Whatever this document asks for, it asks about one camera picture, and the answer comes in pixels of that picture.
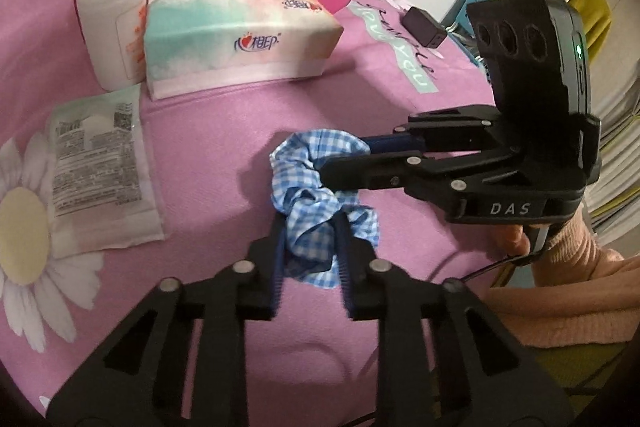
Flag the pink daisy blanket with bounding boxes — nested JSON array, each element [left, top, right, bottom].
[[0, 0, 501, 427]]

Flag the white pump bottle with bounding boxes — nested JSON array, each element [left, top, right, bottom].
[[72, 0, 148, 92]]

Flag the person's right hand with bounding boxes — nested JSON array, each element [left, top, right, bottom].
[[490, 223, 532, 258]]

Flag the black power adapter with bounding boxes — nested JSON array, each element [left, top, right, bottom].
[[402, 6, 448, 48]]

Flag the yellow chair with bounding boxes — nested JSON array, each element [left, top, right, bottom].
[[500, 0, 613, 58]]

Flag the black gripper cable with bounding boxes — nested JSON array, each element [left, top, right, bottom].
[[442, 247, 551, 285]]

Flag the blue gingham scrunchie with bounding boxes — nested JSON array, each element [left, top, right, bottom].
[[270, 129, 381, 290]]

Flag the olive green clothing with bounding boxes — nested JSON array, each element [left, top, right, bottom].
[[525, 342, 626, 413]]

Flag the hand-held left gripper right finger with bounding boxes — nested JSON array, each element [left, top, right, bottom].
[[334, 213, 576, 427]]

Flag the blue perforated basket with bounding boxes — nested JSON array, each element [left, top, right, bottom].
[[442, 0, 501, 82]]

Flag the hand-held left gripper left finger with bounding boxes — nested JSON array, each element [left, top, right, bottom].
[[47, 211, 291, 427]]

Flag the white layered stack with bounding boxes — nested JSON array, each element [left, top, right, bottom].
[[582, 42, 640, 253]]

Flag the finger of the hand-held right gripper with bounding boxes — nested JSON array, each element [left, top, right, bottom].
[[360, 104, 501, 156], [317, 149, 473, 204]]

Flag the pastel soft tissue pack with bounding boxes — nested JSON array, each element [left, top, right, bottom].
[[144, 0, 344, 101]]

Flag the clear green-white packet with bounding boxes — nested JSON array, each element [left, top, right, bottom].
[[46, 86, 166, 258]]

